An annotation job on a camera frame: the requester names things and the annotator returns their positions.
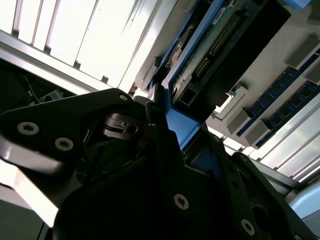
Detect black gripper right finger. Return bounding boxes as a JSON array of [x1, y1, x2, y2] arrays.
[[199, 123, 320, 240]]

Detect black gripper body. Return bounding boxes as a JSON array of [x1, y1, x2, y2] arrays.
[[52, 109, 251, 240]]

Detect hard disk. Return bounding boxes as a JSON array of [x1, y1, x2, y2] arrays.
[[147, 0, 313, 182]]

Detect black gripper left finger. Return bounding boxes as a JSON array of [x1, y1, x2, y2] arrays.
[[0, 84, 195, 214]]

